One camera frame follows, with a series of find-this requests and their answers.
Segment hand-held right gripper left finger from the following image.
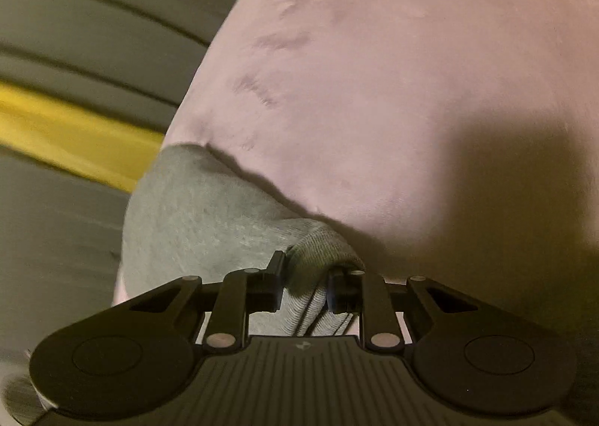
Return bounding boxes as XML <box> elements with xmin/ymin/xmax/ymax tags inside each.
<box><xmin>126</xmin><ymin>250</ymin><xmax>287</xmax><ymax>350</ymax></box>

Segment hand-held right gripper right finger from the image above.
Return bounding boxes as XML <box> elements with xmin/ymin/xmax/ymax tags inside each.
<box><xmin>326</xmin><ymin>267</ymin><xmax>473</xmax><ymax>353</ymax></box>

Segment grey pants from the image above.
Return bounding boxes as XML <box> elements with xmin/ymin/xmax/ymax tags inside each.
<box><xmin>112</xmin><ymin>142</ymin><xmax>368</xmax><ymax>338</ymax></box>

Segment pink blanket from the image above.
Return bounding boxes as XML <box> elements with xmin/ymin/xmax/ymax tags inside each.
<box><xmin>111</xmin><ymin>0</ymin><xmax>599</xmax><ymax>426</ymax></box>

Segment grey curtain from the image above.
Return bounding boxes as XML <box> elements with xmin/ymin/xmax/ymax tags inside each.
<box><xmin>0</xmin><ymin>145</ymin><xmax>141</xmax><ymax>361</ymax></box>
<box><xmin>0</xmin><ymin>0</ymin><xmax>256</xmax><ymax>115</ymax></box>

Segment yellow curtain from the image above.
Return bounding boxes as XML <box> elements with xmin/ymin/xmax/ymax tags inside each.
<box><xmin>0</xmin><ymin>82</ymin><xmax>165</xmax><ymax>193</ymax></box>

